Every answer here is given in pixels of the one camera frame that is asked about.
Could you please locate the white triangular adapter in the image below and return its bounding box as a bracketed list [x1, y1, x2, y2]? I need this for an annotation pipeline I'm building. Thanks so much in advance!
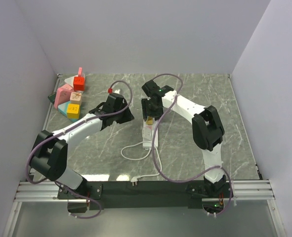
[64, 76, 74, 87]

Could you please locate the aluminium rail frame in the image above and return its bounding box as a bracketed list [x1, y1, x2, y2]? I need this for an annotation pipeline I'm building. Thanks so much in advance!
[2, 180, 287, 237]

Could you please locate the beige cube socket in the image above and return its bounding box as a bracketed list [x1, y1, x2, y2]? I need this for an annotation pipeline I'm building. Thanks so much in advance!
[70, 92, 82, 105]

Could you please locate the yellow cube socket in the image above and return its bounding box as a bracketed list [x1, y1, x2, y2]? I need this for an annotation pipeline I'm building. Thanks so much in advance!
[67, 103, 80, 119]

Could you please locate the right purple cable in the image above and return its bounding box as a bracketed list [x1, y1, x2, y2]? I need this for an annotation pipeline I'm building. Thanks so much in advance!
[151, 73, 234, 218]

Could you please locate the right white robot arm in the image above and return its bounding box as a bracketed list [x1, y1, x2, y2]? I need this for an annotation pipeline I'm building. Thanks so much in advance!
[142, 80, 226, 197]

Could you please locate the small yellow plug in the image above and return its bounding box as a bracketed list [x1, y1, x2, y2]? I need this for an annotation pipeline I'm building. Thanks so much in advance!
[146, 117, 154, 125]

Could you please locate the red cube socket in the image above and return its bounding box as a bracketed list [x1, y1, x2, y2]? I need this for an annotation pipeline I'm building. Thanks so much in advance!
[73, 76, 85, 91]

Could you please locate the white power strip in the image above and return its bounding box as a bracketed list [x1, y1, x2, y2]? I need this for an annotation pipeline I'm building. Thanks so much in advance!
[142, 119, 157, 150]

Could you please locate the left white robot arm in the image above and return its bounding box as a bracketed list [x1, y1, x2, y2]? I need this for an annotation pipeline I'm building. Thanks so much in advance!
[27, 92, 134, 198]

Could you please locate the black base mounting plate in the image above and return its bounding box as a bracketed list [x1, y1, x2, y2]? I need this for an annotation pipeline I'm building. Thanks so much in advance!
[58, 180, 225, 211]

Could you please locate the pink upright plug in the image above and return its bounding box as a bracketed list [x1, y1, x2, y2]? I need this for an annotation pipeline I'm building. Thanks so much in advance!
[78, 67, 83, 77]

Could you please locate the purple cable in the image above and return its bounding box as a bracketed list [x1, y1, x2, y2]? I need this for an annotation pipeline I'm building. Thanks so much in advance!
[27, 80, 133, 219]
[151, 73, 234, 218]

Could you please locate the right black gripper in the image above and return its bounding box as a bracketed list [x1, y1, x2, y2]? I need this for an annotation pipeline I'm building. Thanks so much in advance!
[141, 98, 165, 121]

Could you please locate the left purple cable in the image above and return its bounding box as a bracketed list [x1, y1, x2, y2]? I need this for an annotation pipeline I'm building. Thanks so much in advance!
[27, 80, 133, 219]

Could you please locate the teal flat block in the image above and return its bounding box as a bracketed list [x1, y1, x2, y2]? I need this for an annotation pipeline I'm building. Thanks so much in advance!
[58, 101, 79, 122]

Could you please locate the pink rounded socket block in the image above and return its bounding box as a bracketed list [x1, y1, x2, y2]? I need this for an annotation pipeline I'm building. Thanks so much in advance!
[54, 84, 74, 109]

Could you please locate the white power strip cable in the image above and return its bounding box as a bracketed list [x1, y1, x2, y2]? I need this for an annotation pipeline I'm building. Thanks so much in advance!
[121, 142, 164, 186]

